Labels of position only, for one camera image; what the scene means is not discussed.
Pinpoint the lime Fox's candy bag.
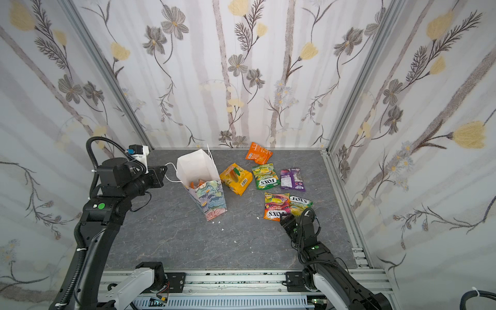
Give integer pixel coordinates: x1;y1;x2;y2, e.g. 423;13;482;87
289;196;313;216

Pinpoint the white slotted cable duct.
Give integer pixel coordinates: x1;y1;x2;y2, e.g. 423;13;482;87
133;295;315;309

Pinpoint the small orange snack packet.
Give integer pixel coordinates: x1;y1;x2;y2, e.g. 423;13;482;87
245;142;273;165

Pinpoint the black corrugated hose corner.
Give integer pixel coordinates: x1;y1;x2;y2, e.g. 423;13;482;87
459;289;496;310

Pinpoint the purple snack packet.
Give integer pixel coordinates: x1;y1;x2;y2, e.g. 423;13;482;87
280;168;306;192

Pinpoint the pink Fox's fruits bag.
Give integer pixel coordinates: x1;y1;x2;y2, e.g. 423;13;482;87
263;192;291;222

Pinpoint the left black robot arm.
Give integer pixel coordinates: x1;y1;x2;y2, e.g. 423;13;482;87
50;136;167;309

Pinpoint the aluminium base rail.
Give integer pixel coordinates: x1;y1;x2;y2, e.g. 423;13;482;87
99;247;401;309

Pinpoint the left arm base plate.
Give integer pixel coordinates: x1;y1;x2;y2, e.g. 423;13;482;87
162;272;186;293

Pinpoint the orange pink Fox's bag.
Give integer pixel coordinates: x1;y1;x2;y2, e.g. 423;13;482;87
189;179;206;189

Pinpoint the yellow snack bag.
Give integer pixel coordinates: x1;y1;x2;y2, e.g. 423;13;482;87
220;164;253;196

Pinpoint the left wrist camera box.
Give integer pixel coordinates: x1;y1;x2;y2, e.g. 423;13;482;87
127;145;150;168

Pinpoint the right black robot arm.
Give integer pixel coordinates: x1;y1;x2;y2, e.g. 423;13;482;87
280;208;392;309

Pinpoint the green Fox's candy bag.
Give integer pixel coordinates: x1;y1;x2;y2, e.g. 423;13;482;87
252;164;280;190

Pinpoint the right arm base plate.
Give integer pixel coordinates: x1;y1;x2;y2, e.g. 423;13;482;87
284;271;310;293

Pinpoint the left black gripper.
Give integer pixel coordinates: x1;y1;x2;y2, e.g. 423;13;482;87
120;163;169;202

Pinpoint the white paper bag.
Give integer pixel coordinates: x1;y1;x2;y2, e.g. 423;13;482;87
170;149;227;221

